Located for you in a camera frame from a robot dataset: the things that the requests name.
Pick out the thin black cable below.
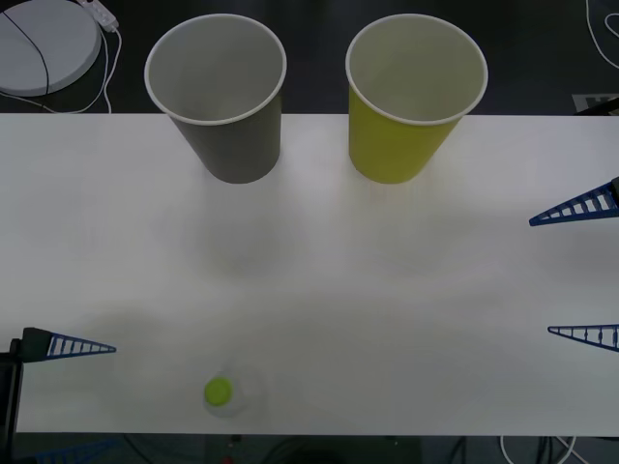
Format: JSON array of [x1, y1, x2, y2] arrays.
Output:
[[0, 10, 51, 94]]

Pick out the looped white cable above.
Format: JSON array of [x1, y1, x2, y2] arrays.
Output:
[[585, 0, 619, 64]]

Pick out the white power strip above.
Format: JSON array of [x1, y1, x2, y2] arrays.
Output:
[[79, 0, 120, 33]]

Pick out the round white disc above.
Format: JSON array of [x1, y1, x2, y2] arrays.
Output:
[[0, 0, 103, 97]]

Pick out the yellow-green plastic waste bin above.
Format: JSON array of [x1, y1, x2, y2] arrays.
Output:
[[344, 13, 489, 185]]

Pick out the clear plastic bottle green cap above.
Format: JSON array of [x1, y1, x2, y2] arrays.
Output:
[[201, 360, 267, 420]]

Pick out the white cable under table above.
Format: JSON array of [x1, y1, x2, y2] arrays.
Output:
[[499, 434, 581, 464]]

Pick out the grey plastic waste bin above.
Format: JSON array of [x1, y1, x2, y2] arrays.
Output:
[[143, 13, 288, 185]]

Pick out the thin white cable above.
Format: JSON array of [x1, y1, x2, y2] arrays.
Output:
[[0, 28, 123, 115]]

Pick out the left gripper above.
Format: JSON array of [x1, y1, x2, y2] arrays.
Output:
[[0, 328, 118, 464]]

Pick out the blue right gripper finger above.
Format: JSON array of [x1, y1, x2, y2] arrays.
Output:
[[546, 324, 619, 354], [528, 176, 619, 228]]

